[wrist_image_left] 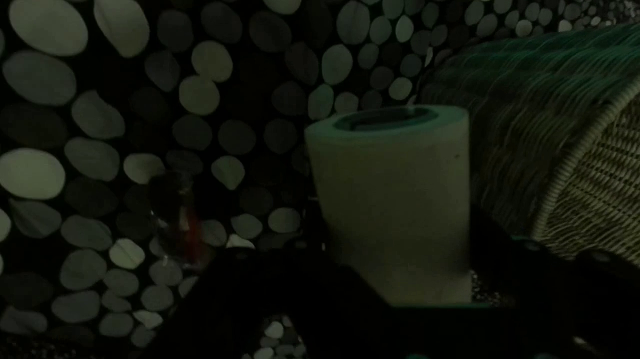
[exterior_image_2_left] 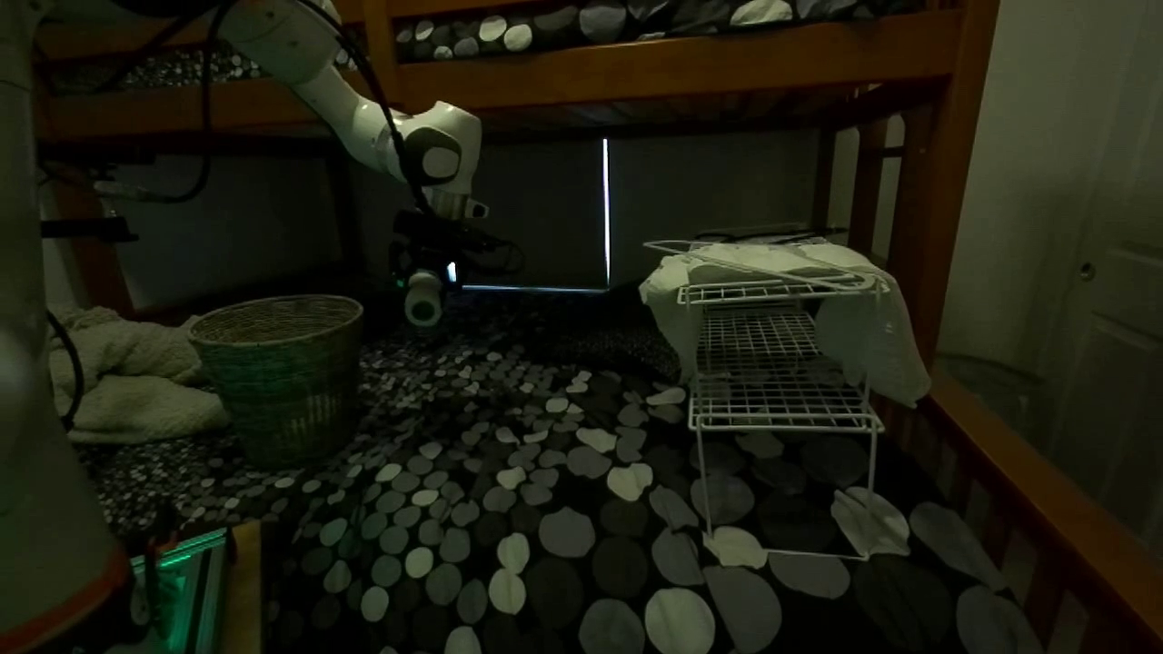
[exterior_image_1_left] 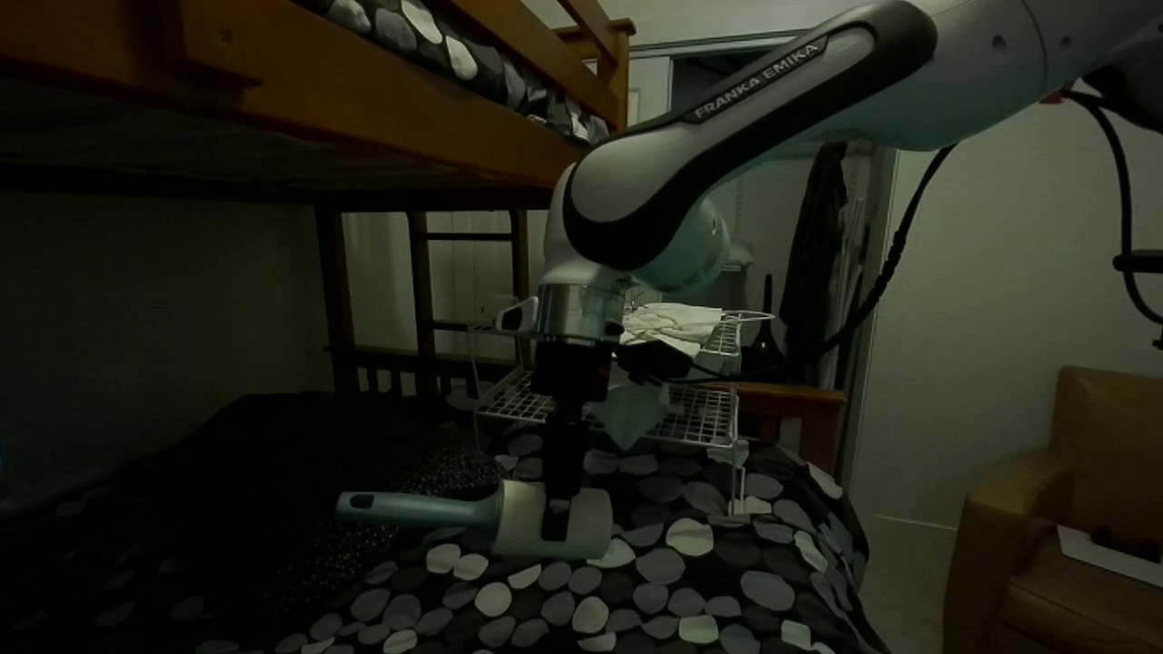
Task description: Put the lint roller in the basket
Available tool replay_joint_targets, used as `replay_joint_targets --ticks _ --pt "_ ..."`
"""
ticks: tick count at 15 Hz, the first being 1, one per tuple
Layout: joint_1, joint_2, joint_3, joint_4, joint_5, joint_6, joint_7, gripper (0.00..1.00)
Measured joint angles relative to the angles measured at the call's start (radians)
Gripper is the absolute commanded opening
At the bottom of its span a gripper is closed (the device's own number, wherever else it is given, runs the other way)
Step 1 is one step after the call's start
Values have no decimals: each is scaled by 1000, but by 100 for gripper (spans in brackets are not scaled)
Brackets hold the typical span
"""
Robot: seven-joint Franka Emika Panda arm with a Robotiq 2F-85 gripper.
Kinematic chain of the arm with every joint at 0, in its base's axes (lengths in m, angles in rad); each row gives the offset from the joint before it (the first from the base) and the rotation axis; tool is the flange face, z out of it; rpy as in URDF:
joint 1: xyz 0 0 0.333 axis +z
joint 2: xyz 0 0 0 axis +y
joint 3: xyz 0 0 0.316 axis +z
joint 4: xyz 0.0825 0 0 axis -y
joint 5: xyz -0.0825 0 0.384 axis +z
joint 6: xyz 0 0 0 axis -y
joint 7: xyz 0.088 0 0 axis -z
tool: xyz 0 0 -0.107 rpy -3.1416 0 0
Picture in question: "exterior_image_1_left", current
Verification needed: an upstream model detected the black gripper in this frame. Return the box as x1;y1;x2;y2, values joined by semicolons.
529;336;610;545

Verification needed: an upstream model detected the dark pebble pattern bedspread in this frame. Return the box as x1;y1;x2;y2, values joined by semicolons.
0;389;899;654

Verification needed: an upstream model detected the white cloth on rack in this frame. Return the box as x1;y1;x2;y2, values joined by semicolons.
613;297;735;370

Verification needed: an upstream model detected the dark hanging garment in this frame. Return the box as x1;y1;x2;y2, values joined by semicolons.
776;142;853;357

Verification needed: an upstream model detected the brown armchair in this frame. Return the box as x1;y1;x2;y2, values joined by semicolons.
940;363;1163;654

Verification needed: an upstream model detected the white wire shelf rack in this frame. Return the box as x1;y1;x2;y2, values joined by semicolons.
469;305;781;503

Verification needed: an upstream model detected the wooden bunk bed frame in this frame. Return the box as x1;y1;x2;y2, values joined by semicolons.
0;0;851;480

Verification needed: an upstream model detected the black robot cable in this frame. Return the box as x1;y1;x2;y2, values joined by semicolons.
818;86;1163;368

